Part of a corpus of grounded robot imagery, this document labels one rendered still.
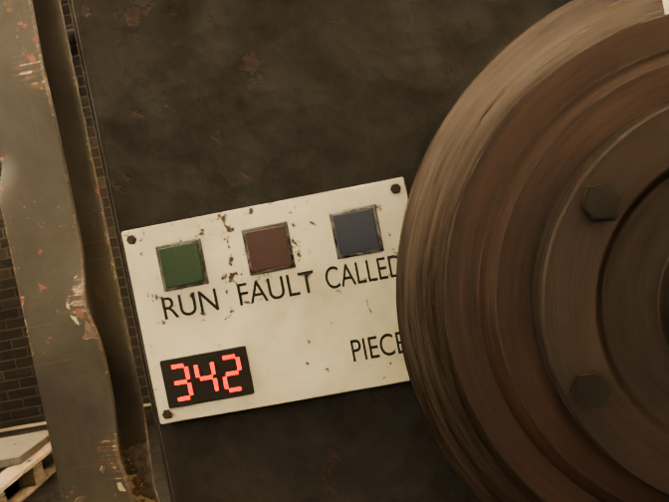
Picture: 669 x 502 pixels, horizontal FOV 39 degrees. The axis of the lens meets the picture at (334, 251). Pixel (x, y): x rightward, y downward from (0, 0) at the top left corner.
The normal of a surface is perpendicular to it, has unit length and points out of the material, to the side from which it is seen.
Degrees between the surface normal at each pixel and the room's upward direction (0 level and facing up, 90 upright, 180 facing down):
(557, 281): 90
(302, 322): 90
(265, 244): 90
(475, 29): 90
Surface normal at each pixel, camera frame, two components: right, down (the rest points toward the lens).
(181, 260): -0.07, 0.07
